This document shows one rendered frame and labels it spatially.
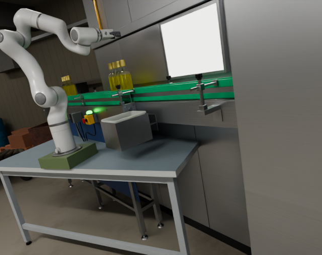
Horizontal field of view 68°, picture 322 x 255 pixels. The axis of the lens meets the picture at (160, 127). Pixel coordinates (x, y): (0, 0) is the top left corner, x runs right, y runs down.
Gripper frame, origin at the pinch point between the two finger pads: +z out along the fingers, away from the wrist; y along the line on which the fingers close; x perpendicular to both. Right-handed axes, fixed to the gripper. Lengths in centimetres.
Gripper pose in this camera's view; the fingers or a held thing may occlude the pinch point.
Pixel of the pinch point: (115, 35)
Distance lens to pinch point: 168.6
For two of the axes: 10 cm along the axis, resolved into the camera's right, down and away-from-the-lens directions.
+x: 1.8, 9.6, 2.3
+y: -8.0, 0.1, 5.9
